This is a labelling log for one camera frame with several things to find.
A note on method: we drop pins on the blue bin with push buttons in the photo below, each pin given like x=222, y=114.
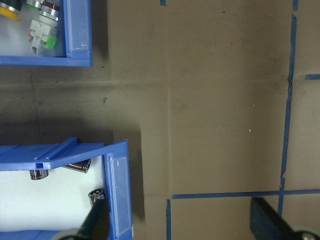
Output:
x=77, y=30

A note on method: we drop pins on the yellow mushroom push button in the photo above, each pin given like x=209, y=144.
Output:
x=8, y=10

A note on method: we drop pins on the blue bin with capacitors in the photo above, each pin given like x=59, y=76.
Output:
x=120, y=190

